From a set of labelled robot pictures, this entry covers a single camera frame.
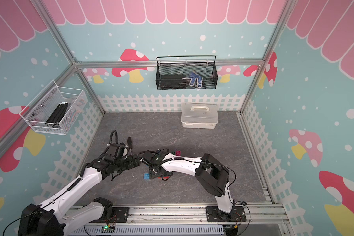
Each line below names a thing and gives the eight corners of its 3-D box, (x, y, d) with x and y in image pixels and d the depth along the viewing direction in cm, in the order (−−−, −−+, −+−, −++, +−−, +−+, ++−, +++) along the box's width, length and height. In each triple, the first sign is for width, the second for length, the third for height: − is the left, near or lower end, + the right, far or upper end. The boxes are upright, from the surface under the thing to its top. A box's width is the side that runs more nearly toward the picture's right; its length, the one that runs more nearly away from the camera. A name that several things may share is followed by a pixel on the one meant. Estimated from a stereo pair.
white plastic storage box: (181, 130, 112) (181, 118, 102) (181, 108, 126) (181, 97, 116) (216, 130, 112) (220, 118, 102) (212, 108, 126) (215, 97, 116)
